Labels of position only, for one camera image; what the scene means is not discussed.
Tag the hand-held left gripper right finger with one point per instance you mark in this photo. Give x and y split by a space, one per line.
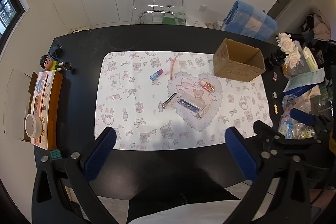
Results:
240 153

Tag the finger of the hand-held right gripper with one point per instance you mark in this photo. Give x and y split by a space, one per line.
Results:
265 129
302 116

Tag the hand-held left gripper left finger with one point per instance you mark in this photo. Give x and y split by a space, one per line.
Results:
101 153

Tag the brown cardboard box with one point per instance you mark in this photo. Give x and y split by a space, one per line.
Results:
231 66

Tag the pink hair clip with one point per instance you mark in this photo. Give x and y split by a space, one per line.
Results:
172 69

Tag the black desktop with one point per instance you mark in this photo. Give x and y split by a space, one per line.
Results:
78 82

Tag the clear plastic bag of items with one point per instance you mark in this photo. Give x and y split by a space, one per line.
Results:
296 129

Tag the white paper receipt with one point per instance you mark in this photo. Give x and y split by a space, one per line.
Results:
307 79

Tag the white printed desk mat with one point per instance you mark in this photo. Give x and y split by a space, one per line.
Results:
131 119

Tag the small pink trinket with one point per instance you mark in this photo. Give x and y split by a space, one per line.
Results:
275 76

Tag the pale green tube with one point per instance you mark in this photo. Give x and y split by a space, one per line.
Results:
309 57

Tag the white round tape roll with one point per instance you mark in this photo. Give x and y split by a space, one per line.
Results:
39 132

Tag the clear pouch with blue label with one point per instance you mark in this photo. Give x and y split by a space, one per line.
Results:
189 105

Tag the white flower bouquet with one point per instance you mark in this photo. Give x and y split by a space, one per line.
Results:
286 43

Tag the white printed box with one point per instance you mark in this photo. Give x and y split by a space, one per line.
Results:
48 98

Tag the person's black white clothing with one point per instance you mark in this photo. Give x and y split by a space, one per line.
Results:
183 213

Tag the black cosmetic pen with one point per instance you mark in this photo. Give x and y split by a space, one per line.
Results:
169 100

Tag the pile of plush and clothes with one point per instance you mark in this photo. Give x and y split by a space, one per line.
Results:
320 27

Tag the small dark figurine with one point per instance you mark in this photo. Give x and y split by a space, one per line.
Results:
68 66

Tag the small white black figurine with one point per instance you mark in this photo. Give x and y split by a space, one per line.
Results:
60 66

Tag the small blue pink bottle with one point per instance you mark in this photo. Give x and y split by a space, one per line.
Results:
156 74

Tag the black-haired doll figure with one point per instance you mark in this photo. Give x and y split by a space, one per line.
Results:
45 61

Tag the blue checked blanket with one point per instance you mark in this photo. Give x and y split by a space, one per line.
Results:
249 22

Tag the window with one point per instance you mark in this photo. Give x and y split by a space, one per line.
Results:
6 11

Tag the black camera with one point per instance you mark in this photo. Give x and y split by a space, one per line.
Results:
273 60

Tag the white wall socket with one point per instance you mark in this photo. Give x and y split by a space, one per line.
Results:
203 8

